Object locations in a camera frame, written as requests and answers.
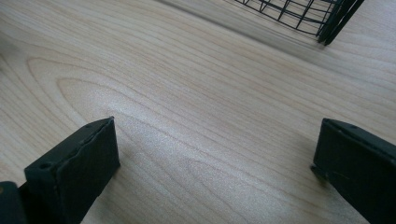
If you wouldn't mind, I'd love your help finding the black wire basket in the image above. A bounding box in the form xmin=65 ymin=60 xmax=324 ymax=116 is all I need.
xmin=233 ymin=0 xmax=365 ymax=47

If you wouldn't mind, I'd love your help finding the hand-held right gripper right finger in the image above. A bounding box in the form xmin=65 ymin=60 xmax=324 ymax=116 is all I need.
xmin=310 ymin=118 xmax=396 ymax=224

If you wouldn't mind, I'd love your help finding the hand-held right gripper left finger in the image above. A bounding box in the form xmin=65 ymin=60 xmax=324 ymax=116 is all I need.
xmin=19 ymin=116 xmax=121 ymax=224

